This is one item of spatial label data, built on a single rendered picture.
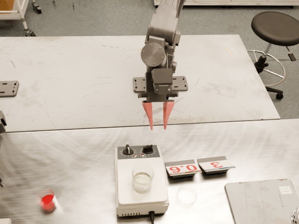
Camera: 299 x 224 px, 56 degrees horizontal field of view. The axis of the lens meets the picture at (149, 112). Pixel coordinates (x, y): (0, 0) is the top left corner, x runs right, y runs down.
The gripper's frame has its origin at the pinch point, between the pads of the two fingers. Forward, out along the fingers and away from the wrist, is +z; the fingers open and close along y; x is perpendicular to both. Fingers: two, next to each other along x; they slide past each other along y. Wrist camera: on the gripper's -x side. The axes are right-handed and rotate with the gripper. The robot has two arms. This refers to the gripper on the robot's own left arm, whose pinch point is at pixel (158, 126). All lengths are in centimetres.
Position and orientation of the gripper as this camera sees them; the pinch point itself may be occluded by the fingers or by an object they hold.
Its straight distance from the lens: 74.9
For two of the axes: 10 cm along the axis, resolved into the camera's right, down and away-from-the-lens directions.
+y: 9.9, -0.3, 1.1
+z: 0.2, 10.0, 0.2
